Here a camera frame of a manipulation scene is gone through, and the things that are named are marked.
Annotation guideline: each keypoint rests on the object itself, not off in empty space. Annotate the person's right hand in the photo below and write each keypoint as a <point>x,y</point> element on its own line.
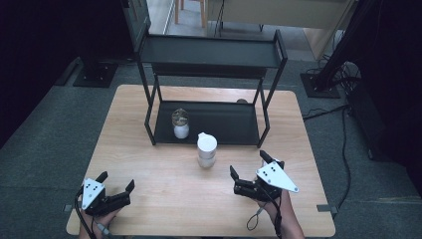
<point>280,205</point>

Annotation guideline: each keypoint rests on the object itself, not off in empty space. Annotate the clear lidded glass salt jar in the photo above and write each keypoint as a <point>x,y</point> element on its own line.
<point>181,131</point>

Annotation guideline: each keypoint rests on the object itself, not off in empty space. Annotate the black curtain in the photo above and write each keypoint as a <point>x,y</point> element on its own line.
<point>404,66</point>

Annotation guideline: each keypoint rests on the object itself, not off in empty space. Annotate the black metal stand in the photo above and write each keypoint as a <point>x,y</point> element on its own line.
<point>96,74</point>
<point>320,84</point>

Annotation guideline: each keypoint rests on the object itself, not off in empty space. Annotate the person's left hand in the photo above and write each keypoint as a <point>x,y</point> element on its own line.
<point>99,225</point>

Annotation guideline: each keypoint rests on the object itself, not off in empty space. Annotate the grey plug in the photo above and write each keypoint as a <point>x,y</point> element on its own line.
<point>103,229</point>

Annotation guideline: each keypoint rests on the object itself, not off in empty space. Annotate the beige desk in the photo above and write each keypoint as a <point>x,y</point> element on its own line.
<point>282,13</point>

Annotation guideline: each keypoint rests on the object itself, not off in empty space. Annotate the small brown round object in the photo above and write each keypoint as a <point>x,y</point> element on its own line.
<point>242,101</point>

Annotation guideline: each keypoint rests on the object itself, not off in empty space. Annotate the grey table bracket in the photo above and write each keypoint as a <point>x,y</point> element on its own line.
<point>326,208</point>
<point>67,208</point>

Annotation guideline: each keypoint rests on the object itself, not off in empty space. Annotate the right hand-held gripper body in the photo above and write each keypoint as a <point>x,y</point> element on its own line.
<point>275,177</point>

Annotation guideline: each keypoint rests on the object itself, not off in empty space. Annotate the black equipment case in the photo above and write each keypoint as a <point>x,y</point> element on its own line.
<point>365,126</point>

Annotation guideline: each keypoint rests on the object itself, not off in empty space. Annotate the orange wooden stool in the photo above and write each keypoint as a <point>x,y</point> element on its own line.
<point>203,13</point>

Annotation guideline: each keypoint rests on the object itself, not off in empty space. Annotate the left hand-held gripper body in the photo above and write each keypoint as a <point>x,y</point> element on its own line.
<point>93,194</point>

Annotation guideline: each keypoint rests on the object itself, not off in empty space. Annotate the black metal two-tier rack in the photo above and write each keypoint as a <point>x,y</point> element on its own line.
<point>205,53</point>

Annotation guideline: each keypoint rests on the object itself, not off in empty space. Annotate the white lidded jar beige granules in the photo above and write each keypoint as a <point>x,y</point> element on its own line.
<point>207,146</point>

